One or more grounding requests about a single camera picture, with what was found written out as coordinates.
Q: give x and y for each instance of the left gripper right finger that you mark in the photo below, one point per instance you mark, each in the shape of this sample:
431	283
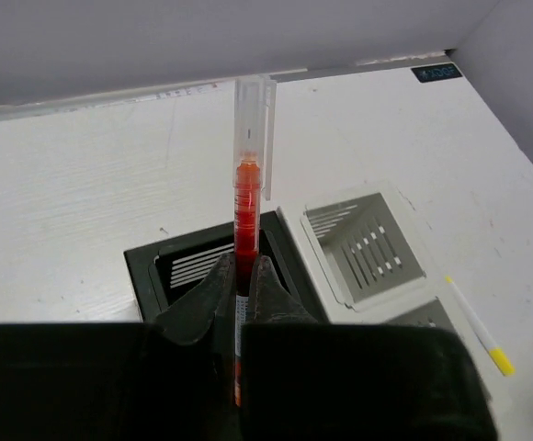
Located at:
269	303

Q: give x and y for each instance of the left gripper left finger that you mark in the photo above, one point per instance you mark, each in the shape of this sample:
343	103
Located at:
189	319

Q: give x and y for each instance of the red ink pen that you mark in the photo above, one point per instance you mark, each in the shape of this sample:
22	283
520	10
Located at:
253	137

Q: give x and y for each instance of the black slotted pen holder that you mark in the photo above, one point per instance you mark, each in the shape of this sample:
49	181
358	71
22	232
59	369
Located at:
163	272

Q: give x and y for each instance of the white slotted pen holder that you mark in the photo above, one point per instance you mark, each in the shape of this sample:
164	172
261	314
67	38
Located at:
367	262

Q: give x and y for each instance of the yellow cap marker far right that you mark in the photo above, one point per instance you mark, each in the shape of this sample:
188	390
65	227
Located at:
494	350

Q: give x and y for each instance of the right corner label sticker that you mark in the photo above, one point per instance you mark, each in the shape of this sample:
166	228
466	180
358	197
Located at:
436	72

